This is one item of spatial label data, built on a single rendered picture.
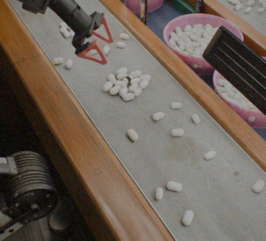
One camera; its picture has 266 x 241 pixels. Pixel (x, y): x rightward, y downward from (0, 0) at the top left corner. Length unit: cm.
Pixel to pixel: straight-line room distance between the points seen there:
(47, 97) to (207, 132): 46
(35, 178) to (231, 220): 46
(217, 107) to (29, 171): 54
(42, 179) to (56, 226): 23
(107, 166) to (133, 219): 16
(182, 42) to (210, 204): 65
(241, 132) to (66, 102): 48
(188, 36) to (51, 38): 47
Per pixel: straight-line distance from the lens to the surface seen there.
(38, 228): 140
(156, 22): 181
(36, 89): 137
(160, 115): 128
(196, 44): 158
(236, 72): 94
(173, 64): 145
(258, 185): 116
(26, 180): 110
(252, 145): 123
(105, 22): 126
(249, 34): 163
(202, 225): 109
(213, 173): 118
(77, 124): 125
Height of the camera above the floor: 164
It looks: 43 degrees down
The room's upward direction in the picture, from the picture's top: 1 degrees clockwise
